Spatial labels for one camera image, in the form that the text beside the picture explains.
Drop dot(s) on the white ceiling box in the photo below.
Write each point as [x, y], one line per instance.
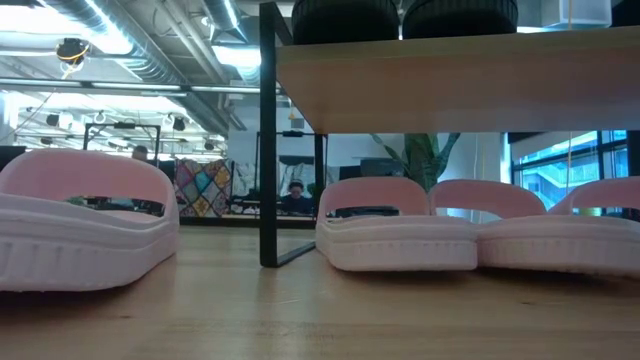
[577, 12]

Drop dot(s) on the wooden shelf with black legs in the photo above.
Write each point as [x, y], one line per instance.
[450, 85]

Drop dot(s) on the person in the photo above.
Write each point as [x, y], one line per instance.
[140, 152]
[296, 202]

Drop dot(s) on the black cabinet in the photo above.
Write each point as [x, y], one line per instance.
[380, 167]

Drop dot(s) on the silver ventilation duct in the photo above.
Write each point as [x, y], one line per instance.
[145, 60]

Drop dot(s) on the colourful patchwork quilt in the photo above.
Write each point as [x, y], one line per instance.
[202, 185]

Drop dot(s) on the black display screen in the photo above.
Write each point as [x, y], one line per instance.
[10, 157]

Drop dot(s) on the snake plant in white pot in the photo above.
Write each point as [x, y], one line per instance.
[420, 157]

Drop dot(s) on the black metal table frame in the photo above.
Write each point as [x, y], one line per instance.
[225, 222]

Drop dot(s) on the large glass window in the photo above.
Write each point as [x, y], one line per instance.
[575, 160]

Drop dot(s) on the grey ceiling pipe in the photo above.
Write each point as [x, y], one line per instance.
[125, 86]

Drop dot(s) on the pink foam slide sandal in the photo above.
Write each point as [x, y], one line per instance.
[610, 192]
[395, 247]
[550, 245]
[75, 250]

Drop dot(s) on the black metal frame stand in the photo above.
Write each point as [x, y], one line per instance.
[122, 125]
[292, 133]

